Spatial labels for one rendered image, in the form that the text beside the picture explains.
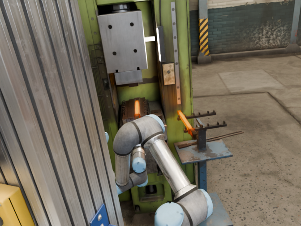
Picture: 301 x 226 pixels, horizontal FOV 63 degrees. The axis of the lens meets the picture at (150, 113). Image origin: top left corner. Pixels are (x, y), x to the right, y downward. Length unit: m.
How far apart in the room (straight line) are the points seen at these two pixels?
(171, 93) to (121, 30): 0.65
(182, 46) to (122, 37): 0.49
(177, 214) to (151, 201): 1.37
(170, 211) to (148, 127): 0.38
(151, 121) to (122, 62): 0.77
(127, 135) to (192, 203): 0.40
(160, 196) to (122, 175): 1.14
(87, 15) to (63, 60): 1.39
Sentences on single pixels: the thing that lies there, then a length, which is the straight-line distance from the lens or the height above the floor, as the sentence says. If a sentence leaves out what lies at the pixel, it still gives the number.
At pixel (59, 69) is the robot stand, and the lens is 0.58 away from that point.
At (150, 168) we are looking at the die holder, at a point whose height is 0.52.
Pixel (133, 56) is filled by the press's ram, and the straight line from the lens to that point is 1.82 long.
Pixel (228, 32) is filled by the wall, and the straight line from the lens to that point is 7.94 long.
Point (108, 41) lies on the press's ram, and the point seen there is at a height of 1.59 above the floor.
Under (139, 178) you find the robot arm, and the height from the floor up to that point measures 0.90.
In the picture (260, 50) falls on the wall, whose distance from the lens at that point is 8.27.
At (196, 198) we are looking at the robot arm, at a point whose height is 1.05.
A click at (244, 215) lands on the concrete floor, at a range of 2.52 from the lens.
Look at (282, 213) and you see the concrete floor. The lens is 2.61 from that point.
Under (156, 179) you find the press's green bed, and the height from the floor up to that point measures 0.40.
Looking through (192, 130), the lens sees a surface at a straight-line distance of 1.71.
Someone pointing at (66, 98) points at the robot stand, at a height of 1.62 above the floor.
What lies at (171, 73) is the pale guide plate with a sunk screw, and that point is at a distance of 2.00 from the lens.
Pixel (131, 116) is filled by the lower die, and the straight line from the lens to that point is 1.99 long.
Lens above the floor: 1.80
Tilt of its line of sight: 24 degrees down
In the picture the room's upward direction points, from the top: 7 degrees counter-clockwise
